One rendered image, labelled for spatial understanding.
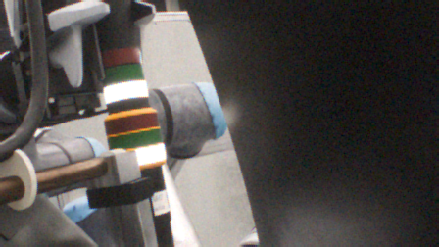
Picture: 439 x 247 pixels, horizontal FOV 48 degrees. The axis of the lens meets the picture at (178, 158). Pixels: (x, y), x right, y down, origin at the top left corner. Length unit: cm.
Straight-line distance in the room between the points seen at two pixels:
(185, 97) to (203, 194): 166
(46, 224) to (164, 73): 216
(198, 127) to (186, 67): 166
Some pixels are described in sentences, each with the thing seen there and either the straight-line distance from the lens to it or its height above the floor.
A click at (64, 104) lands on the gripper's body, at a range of 44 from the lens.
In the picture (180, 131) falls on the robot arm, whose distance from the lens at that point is 89.
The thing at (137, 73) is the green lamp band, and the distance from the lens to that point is 38.
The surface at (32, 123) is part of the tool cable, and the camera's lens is 29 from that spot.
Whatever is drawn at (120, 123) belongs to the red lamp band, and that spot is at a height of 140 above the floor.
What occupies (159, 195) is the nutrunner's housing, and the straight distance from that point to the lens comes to 38.
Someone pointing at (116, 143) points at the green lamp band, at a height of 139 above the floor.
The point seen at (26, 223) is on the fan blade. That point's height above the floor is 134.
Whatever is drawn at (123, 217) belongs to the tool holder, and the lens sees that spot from 36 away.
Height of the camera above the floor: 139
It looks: 3 degrees down
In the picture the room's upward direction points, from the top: 10 degrees counter-clockwise
